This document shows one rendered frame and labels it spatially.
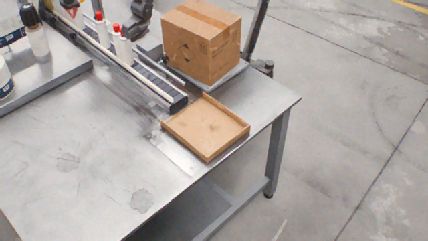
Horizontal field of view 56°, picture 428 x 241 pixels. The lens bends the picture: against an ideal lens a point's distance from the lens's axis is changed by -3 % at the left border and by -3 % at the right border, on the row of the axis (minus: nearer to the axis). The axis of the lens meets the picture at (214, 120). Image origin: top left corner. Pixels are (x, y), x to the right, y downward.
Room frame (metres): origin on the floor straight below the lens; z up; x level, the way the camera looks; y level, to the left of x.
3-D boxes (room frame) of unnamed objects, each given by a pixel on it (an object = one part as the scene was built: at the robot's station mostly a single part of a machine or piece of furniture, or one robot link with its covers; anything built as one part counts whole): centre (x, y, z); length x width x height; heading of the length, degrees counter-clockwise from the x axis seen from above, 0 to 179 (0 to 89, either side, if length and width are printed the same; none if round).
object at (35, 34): (1.70, 0.88, 1.03); 0.09 x 0.09 x 0.30
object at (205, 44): (1.67, 0.06, 0.99); 0.30 x 0.24 x 0.27; 51
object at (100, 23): (1.78, 0.57, 0.98); 0.05 x 0.05 x 0.20
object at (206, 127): (1.24, 0.04, 0.85); 0.30 x 0.26 x 0.04; 44
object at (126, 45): (1.63, 0.42, 0.98); 0.05 x 0.05 x 0.20
